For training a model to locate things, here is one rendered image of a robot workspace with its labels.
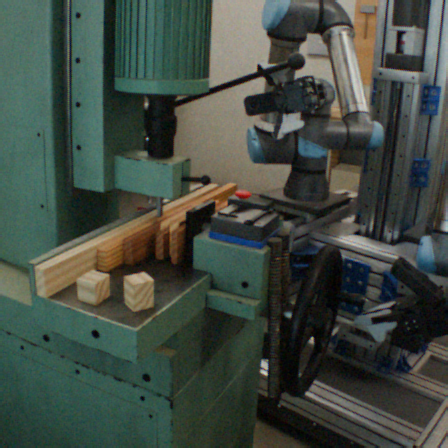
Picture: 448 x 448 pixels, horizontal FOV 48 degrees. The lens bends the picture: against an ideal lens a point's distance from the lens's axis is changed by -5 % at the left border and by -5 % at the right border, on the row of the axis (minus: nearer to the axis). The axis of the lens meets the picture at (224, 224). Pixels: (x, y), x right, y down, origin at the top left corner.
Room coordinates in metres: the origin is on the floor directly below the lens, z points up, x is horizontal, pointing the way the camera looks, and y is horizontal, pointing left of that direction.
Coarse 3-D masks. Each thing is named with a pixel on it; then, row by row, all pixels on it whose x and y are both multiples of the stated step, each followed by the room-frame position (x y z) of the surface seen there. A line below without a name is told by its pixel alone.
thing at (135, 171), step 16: (128, 160) 0.98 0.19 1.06; (144, 160) 0.97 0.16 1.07; (160, 160) 0.97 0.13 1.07; (176, 160) 0.97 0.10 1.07; (128, 176) 0.98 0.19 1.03; (144, 176) 0.97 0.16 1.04; (160, 176) 0.95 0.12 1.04; (176, 176) 0.95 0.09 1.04; (144, 192) 0.97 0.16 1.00; (160, 192) 0.95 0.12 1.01; (176, 192) 0.96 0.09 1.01
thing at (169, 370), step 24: (0, 264) 1.04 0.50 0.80; (0, 288) 0.92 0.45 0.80; (24, 288) 0.93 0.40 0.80; (0, 312) 0.90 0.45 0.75; (24, 312) 0.87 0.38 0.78; (24, 336) 0.87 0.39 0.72; (48, 336) 0.84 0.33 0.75; (216, 336) 0.87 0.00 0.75; (96, 360) 0.79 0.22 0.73; (120, 360) 0.77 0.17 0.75; (144, 360) 0.75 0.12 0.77; (168, 360) 0.73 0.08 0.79; (192, 360) 0.79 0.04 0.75; (144, 384) 0.75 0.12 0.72; (168, 384) 0.73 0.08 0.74
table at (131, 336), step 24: (144, 264) 0.87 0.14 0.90; (168, 264) 0.87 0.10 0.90; (192, 264) 0.88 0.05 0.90; (72, 288) 0.75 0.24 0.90; (120, 288) 0.76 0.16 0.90; (168, 288) 0.78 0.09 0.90; (192, 288) 0.78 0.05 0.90; (48, 312) 0.71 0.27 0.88; (72, 312) 0.69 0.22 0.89; (96, 312) 0.68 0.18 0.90; (120, 312) 0.69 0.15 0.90; (144, 312) 0.69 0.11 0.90; (168, 312) 0.72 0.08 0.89; (192, 312) 0.79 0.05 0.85; (240, 312) 0.80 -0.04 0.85; (72, 336) 0.69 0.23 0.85; (96, 336) 0.67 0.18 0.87; (120, 336) 0.65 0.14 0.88; (144, 336) 0.66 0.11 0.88; (168, 336) 0.72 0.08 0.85
